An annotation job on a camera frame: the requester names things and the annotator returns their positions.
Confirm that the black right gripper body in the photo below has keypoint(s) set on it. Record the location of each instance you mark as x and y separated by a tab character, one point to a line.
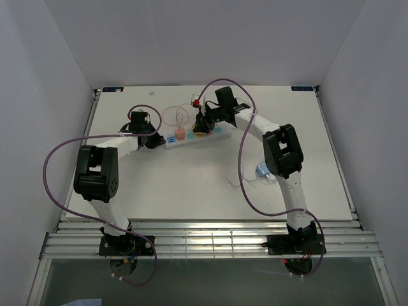
210	116

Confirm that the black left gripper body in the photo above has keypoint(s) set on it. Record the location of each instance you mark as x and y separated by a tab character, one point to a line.
153	140

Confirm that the white multicolour power strip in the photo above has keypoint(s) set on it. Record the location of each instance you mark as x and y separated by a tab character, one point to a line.
219	132

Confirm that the pink charger plug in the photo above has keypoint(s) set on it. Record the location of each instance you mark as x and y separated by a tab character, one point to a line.
180	134

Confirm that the blue charger plug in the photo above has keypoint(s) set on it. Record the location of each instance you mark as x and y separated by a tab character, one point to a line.
262	171

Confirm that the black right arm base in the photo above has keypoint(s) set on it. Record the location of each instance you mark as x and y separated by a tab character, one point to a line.
300	258

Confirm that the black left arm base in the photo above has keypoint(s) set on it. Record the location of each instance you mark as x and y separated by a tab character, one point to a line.
124	251

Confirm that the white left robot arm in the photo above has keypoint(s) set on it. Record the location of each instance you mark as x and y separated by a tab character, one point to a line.
97	176

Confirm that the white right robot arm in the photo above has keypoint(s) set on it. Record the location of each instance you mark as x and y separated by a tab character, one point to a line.
282	154

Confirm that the blue left corner label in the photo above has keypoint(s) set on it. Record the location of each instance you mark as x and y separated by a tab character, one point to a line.
112	89

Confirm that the blue corner label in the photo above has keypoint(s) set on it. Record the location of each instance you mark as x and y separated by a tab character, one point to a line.
112	89
302	88

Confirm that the blue right corner label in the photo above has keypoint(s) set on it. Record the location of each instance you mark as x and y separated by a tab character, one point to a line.
302	88

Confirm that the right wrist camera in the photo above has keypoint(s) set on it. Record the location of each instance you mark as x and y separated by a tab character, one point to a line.
195	101

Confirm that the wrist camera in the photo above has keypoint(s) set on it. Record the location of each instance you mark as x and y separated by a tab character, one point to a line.
138	122
195	101

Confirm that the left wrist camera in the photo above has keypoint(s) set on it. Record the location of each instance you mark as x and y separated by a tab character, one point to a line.
138	122

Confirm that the aluminium rail frame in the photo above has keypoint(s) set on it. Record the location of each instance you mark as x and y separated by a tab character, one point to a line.
190	198

